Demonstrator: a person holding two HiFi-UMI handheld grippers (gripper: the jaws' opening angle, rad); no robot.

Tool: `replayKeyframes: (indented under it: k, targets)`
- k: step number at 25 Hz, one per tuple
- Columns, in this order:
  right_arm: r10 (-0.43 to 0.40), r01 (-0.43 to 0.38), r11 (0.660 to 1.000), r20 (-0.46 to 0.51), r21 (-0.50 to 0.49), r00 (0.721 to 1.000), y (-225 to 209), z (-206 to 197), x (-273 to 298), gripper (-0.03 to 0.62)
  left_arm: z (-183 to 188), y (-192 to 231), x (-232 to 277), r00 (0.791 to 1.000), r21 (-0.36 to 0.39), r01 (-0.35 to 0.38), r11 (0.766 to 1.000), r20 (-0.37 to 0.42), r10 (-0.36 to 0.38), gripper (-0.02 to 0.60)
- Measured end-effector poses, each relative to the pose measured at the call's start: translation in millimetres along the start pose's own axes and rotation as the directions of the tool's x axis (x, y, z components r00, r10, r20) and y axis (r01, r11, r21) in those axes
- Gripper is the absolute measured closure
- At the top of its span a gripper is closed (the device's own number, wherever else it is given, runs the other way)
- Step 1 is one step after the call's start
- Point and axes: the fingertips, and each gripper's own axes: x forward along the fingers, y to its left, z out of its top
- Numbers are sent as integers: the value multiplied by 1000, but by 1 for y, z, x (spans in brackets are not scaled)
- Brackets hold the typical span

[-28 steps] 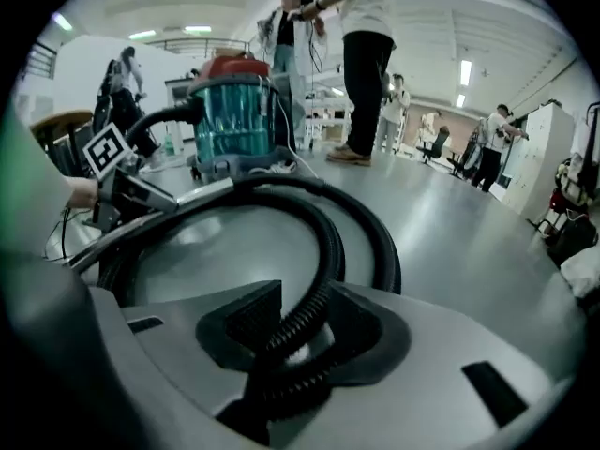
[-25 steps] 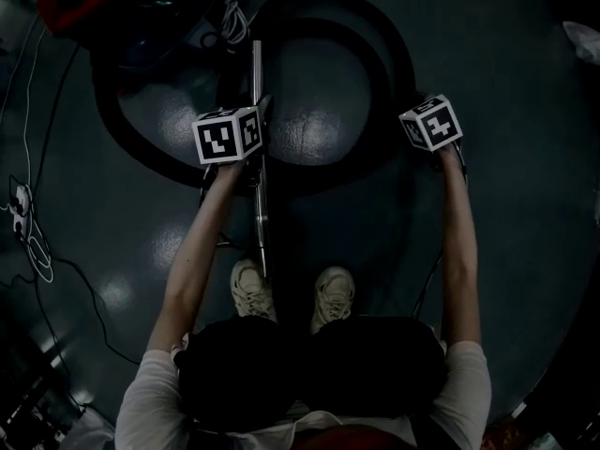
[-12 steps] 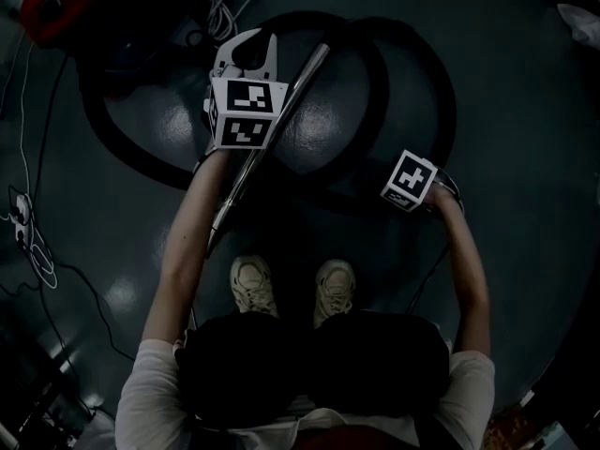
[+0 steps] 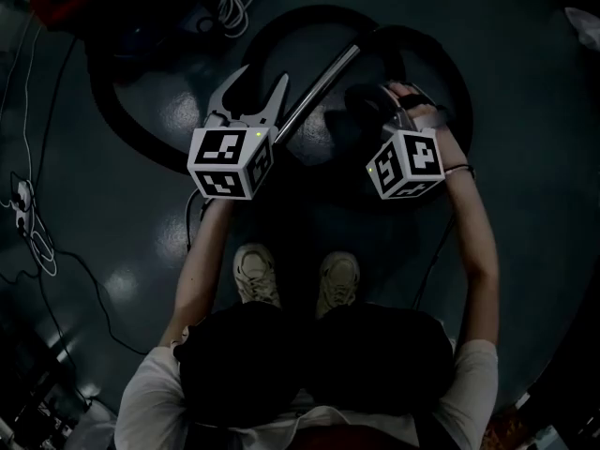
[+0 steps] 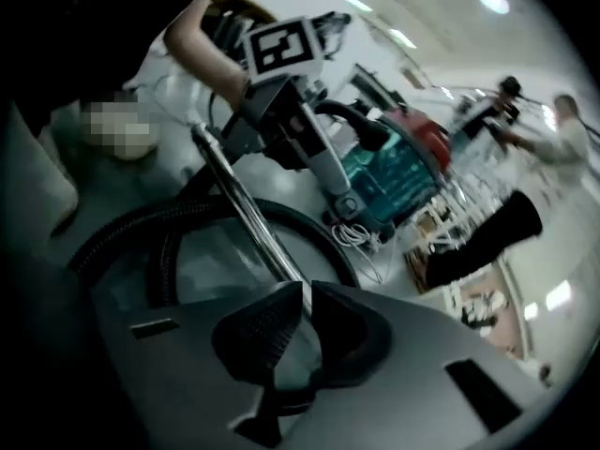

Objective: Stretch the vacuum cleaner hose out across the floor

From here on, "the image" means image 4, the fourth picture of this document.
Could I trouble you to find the beige lace-up sneaker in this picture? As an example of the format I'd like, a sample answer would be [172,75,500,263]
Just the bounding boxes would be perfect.
[316,250,361,319]
[232,243,282,308]

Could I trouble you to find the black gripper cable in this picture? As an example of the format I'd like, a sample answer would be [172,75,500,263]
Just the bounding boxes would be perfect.
[412,213,459,308]
[185,188,212,252]

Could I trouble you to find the black wrist band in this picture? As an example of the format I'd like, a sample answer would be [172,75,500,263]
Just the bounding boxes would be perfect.
[443,162,476,180]

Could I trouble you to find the clear plastic bag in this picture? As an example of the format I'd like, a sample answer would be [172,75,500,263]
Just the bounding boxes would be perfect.
[564,7,600,51]

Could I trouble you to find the thin white cable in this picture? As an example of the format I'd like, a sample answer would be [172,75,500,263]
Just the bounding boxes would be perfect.
[0,11,60,278]

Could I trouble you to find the metal vacuum wand tube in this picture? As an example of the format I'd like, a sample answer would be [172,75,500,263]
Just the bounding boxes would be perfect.
[274,43,362,144]

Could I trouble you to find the black vacuum hose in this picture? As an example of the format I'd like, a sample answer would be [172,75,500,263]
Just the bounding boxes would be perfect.
[88,5,474,215]

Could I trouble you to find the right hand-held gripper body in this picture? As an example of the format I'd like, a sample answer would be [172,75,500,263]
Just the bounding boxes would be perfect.
[365,105,451,201]

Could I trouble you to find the person's left forearm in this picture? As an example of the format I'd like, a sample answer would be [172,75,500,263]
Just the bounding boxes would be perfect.
[158,198,235,346]

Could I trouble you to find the black floor cable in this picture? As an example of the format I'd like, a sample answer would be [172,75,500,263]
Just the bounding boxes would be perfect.
[0,35,156,358]

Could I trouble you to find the person's right hand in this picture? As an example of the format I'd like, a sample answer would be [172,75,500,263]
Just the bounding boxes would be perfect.
[387,80,465,171]

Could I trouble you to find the person's black trousers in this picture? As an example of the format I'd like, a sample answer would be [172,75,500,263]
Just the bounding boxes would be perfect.
[172,300,456,428]

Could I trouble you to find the white bundled cord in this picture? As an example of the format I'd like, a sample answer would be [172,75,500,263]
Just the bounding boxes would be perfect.
[213,0,285,37]

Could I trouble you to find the person's right forearm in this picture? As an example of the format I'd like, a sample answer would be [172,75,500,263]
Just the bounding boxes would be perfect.
[442,166,499,346]

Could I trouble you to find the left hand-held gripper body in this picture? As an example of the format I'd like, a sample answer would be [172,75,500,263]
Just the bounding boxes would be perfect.
[187,110,282,201]

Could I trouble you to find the white power strip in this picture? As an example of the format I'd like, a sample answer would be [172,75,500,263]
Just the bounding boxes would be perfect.
[13,180,37,233]

